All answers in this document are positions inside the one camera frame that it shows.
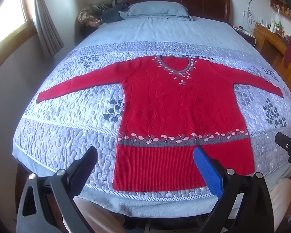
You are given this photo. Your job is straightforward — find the red knit sweater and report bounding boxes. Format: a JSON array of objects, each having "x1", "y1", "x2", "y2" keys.
[{"x1": 36, "y1": 55, "x2": 285, "y2": 192}]

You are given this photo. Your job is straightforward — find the dark blue clothes pile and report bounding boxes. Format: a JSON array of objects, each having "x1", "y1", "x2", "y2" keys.
[{"x1": 100, "y1": 2, "x2": 130, "y2": 24}]

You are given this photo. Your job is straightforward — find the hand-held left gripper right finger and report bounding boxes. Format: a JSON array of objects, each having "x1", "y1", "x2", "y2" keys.
[{"x1": 193, "y1": 146, "x2": 275, "y2": 233}]

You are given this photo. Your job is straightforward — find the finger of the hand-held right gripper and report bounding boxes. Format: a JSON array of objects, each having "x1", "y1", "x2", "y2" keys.
[{"x1": 275, "y1": 132, "x2": 291, "y2": 168}]

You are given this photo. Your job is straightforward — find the dark red hanging cloth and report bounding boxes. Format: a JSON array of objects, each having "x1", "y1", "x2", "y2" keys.
[{"x1": 284, "y1": 36, "x2": 291, "y2": 68}]

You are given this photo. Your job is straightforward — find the blue-grey pillow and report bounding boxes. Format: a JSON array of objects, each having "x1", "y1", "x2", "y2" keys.
[{"x1": 119, "y1": 1, "x2": 193, "y2": 22}]

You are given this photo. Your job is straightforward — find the bed with quilted blue cover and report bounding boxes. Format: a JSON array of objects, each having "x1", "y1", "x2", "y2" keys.
[{"x1": 12, "y1": 40, "x2": 291, "y2": 201}]

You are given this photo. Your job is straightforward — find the wooden-framed window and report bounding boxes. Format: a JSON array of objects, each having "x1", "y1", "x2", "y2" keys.
[{"x1": 0, "y1": 0, "x2": 37, "y2": 62}]

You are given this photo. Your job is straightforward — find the floral cloth pile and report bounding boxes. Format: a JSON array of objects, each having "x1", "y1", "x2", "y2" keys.
[{"x1": 78, "y1": 3, "x2": 105, "y2": 28}]

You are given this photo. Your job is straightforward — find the grey curtain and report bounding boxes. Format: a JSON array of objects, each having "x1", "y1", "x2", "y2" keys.
[{"x1": 23, "y1": 0, "x2": 65, "y2": 59}]

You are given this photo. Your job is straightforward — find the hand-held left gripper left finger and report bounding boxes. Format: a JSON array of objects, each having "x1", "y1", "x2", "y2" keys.
[{"x1": 16, "y1": 146, "x2": 99, "y2": 233}]

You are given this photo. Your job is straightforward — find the group of small bottles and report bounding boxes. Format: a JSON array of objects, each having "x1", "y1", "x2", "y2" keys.
[{"x1": 266, "y1": 17, "x2": 286, "y2": 36}]

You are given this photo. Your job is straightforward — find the light blue bed sheet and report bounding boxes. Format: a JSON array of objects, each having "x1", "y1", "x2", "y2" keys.
[{"x1": 73, "y1": 16, "x2": 291, "y2": 224}]

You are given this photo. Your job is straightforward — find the person's right leg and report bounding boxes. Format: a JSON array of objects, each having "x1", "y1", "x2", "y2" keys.
[{"x1": 269, "y1": 178, "x2": 291, "y2": 214}]

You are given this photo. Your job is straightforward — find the wooden desk with clutter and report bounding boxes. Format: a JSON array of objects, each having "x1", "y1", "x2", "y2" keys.
[{"x1": 253, "y1": 24, "x2": 291, "y2": 94}]

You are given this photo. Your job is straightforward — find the white wall cables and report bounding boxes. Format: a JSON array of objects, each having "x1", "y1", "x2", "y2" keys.
[{"x1": 242, "y1": 0, "x2": 257, "y2": 37}]

